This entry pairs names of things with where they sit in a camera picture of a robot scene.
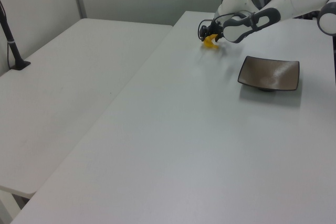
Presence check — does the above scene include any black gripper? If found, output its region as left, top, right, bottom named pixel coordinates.
left=198, top=18, right=224, bottom=43

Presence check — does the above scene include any yellow banana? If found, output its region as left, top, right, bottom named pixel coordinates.
left=201, top=34, right=220, bottom=50

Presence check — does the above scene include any square brown ceramic plate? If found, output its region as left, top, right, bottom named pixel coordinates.
left=237, top=56, right=300, bottom=93

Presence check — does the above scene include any white side table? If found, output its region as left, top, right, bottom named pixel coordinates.
left=0, top=18, right=174, bottom=224

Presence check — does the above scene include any black pole stand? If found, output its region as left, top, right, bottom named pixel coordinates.
left=0, top=0, right=32, bottom=71

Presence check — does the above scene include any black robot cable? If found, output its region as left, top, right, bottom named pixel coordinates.
left=196, top=11, right=237, bottom=38

